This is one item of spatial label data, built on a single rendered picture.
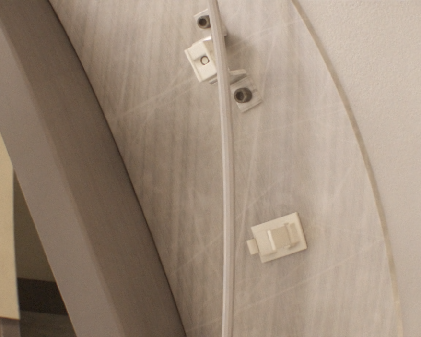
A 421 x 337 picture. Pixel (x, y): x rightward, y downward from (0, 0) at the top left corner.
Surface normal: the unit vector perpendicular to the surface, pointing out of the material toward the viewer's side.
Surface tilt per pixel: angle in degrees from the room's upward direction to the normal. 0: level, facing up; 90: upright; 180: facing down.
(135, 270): 67
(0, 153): 90
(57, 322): 0
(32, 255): 90
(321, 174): 90
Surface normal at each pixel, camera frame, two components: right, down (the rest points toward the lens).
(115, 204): 0.79, -0.34
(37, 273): 0.17, 0.18
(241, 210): -0.50, 0.12
